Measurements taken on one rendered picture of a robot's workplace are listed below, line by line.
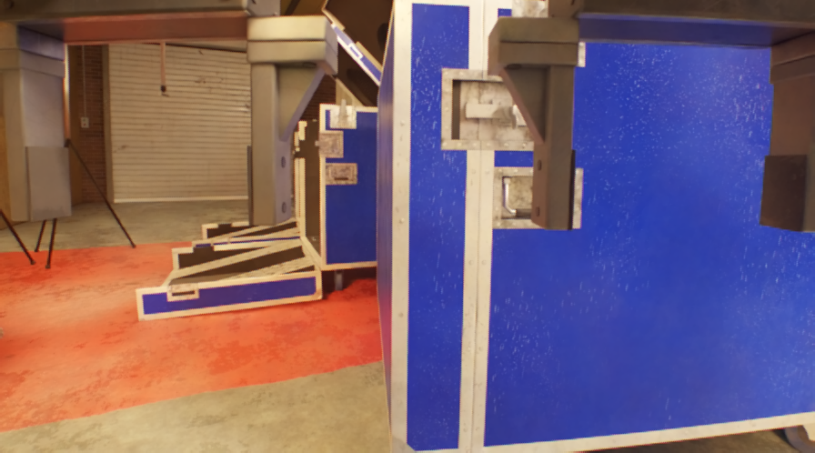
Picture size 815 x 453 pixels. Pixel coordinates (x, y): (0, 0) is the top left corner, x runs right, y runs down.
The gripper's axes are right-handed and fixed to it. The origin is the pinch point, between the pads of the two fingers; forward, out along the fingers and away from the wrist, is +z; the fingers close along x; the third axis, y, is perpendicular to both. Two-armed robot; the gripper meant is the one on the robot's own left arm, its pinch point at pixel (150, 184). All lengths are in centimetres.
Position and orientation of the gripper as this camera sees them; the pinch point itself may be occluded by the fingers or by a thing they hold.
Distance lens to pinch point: 25.4
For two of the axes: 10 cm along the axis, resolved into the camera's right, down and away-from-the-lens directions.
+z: -0.1, 10.0, 0.9
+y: 0.2, -0.9, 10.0
